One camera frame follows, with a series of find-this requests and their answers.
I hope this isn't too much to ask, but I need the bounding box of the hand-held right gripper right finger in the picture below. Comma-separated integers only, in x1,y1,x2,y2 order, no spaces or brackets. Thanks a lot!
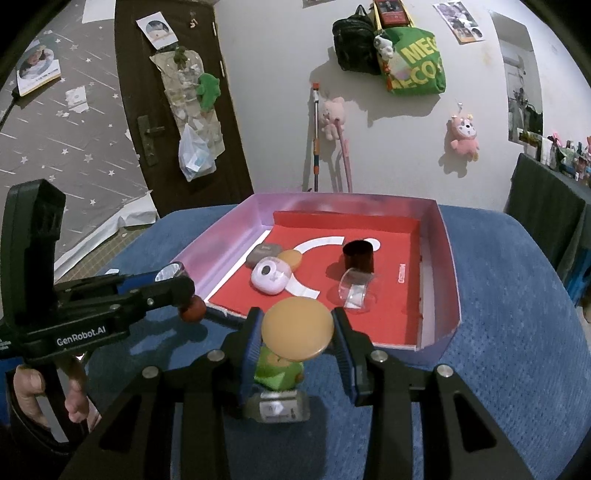
331,307,536,480

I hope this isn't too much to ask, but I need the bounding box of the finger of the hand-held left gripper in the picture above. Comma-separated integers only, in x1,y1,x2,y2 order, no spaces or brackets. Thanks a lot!
53,265,185,305
92,276,197,333

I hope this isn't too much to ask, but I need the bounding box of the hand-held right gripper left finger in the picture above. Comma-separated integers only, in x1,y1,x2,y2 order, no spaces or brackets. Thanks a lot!
60,307,266,480

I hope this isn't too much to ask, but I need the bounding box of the small silver round object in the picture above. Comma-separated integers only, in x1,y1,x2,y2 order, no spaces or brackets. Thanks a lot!
156,261,185,283

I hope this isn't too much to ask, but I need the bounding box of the red-brown ball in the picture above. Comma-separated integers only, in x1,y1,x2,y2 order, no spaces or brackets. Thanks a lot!
180,295,207,322

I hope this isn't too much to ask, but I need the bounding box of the orange round disc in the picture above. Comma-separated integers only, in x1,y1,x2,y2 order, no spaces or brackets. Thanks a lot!
262,298,334,362
276,250,303,273

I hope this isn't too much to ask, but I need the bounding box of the pink box with red lining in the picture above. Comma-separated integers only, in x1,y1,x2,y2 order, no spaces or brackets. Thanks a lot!
173,193,462,365

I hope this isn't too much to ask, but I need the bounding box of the clear plastic cup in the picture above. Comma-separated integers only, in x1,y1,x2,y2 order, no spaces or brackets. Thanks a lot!
333,268,378,312

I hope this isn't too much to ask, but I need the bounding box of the pink rounded case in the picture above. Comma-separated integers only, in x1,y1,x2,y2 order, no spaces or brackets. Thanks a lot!
250,257,291,295

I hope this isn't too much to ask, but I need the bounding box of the black metal cup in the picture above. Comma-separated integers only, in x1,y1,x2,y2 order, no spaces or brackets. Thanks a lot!
342,240,374,274

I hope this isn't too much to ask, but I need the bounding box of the person's left hand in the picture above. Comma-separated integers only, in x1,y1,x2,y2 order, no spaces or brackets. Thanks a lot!
13,355,102,432

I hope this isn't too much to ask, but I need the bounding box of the green toy figure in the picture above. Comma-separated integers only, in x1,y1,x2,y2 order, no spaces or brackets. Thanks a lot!
254,346,304,392

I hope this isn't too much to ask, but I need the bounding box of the small white bottle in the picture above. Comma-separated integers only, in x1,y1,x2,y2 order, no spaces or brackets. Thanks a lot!
242,390,311,424

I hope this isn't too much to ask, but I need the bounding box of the clear plastic bag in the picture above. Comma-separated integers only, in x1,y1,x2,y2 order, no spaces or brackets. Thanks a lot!
178,124,217,182

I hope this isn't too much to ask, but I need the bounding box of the thin black rod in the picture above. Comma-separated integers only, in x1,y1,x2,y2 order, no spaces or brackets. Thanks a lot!
0,90,21,134

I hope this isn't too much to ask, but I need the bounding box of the white paper patch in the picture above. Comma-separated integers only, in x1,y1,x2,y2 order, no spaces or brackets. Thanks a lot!
65,85,88,112

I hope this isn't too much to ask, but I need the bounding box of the clear hanging organizer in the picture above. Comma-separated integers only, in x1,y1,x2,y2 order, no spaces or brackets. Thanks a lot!
150,46,226,160

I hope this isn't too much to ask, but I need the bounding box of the green frog plush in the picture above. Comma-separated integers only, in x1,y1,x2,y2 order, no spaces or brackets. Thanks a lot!
196,73,221,112

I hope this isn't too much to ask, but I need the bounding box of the pink stick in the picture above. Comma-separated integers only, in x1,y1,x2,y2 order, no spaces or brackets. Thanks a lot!
337,119,354,193

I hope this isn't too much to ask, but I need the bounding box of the dark brown door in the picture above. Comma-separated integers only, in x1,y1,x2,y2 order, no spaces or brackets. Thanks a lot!
115,0,254,217

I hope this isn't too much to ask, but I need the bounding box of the orange and white pole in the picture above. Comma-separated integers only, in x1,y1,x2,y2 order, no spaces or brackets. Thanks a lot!
309,83,322,192

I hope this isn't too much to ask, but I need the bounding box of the pink plush bear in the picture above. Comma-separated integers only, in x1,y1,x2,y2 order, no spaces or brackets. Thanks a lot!
320,96,347,140

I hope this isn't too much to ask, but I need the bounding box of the dark cabinet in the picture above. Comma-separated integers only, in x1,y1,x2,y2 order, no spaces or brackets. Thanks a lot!
505,152,591,282

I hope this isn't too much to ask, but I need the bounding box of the photo card on door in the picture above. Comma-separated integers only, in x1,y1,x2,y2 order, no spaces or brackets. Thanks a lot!
136,14,177,49

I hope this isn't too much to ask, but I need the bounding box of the pink hanging plush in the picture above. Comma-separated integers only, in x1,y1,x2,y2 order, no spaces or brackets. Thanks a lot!
446,114,480,160

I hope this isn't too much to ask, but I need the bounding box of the row of small bottles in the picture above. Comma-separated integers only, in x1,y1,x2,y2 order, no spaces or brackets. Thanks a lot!
519,131,591,185

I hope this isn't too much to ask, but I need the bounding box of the green tote bag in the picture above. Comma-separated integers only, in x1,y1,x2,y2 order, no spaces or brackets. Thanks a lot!
381,27,447,96

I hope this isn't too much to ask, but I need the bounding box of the black backpack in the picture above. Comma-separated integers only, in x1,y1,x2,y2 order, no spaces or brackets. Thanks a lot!
332,6,382,72

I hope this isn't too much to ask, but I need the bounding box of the small white plush dog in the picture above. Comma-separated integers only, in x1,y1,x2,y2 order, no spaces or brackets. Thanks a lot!
374,33,395,61

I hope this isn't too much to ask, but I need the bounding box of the photo collage sheet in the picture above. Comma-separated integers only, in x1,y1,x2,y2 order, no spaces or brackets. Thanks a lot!
433,1,485,44

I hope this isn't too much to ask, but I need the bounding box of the metal door handle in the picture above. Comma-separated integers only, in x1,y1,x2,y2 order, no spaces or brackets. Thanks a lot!
137,115,165,167

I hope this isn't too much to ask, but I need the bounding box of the wall calendar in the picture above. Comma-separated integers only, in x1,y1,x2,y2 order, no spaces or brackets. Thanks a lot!
16,34,62,97

